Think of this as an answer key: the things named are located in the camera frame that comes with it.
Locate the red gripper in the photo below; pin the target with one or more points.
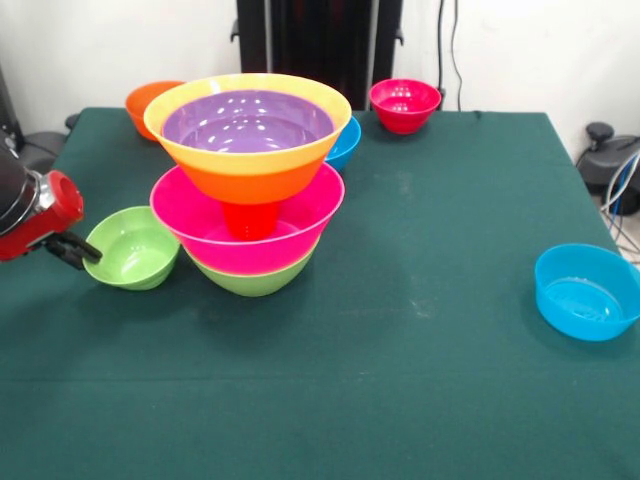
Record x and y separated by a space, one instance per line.
60 205

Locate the purple bowl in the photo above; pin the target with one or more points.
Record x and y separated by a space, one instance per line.
250 125

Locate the orange cup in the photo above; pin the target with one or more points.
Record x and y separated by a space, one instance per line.
250 220

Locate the small orange bowl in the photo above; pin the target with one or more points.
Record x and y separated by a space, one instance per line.
142 107

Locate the large pink bowl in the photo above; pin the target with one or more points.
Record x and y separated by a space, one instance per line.
190 225

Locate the small blue bowl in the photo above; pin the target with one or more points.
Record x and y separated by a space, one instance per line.
585 300

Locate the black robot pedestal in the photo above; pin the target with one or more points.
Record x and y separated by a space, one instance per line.
320 50

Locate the black chair base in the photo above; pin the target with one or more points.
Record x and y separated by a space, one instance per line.
42 150
600 165

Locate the medium blue bowl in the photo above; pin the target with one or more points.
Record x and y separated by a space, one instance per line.
345 142

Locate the large orange bowl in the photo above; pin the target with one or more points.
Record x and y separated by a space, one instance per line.
250 175

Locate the small pink-red bowl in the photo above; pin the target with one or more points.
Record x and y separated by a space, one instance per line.
405 112

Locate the dark green tablecloth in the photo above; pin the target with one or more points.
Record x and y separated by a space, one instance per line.
350 375

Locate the small green bowl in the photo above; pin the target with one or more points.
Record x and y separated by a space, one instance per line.
140 250

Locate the medium green bowl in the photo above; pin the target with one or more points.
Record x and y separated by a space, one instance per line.
255 282

